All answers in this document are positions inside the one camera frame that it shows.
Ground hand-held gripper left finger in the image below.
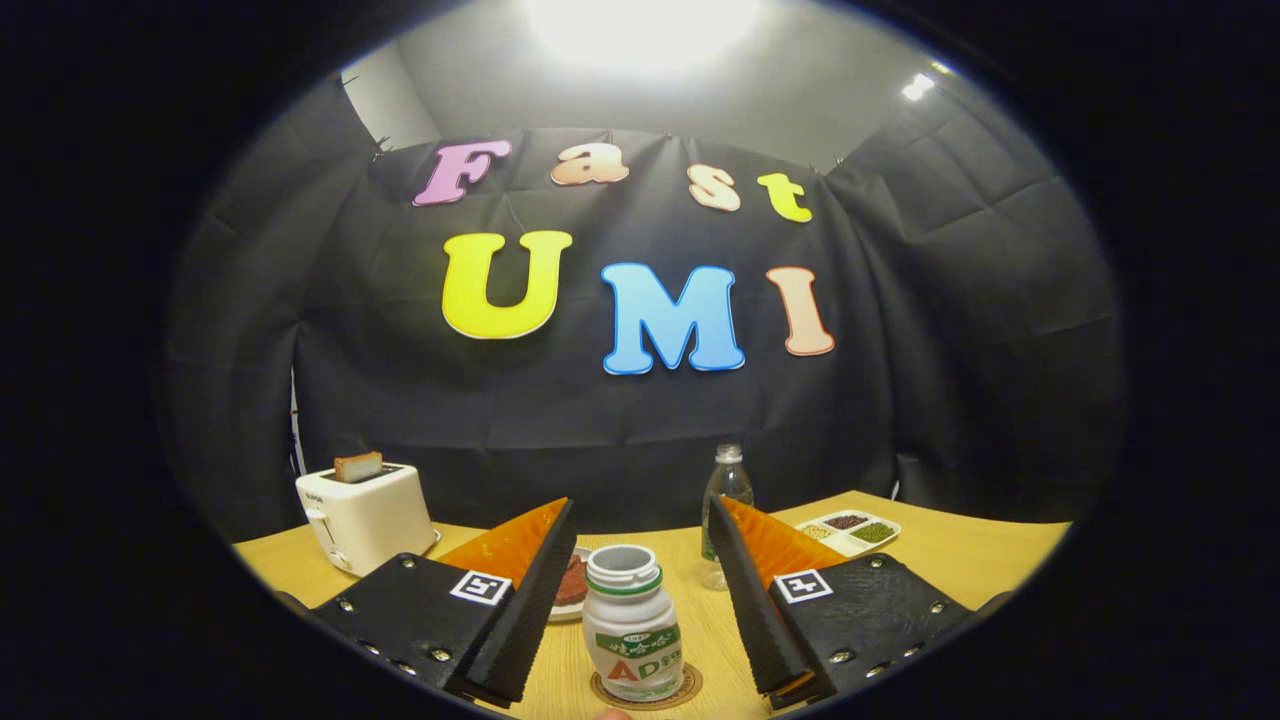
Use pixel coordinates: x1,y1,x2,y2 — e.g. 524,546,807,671
312,497,578,709

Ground white toaster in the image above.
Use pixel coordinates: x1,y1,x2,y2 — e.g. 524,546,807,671
295,462,441,578

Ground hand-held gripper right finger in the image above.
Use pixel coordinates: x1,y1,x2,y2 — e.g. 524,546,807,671
708,495,976,711

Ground black backdrop cloth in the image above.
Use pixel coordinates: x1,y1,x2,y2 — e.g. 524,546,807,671
165,80,1126,546

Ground round white plate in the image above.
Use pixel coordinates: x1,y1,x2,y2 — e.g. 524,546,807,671
548,546,593,623

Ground clear plastic water bottle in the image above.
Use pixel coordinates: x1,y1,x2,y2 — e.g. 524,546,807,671
700,444,755,591

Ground red sausage pieces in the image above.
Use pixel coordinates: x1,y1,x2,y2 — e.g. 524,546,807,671
553,555,589,607

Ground white divided dish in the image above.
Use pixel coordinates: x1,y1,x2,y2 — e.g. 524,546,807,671
795,509,902,558

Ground round cork coaster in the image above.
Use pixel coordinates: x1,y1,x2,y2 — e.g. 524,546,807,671
590,662,704,712

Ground white juice bottle green ring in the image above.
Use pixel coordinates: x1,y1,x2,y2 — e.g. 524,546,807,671
582,544,686,702

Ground wooden table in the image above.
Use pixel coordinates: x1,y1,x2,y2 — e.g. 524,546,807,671
232,490,1071,720

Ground large ceiling light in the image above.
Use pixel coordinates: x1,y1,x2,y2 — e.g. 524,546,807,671
525,0,761,76

